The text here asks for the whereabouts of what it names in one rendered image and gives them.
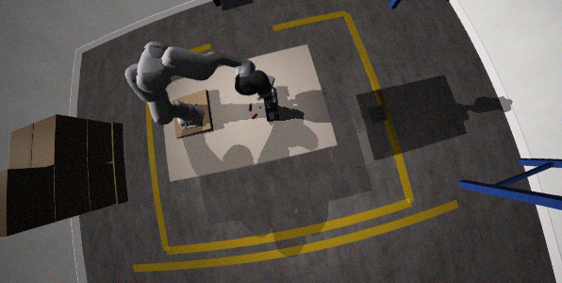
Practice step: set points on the black rack of bins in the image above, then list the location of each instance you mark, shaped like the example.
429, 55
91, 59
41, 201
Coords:
271, 110

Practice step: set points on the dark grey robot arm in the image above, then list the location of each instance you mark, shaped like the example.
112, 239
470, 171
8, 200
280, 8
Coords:
157, 65

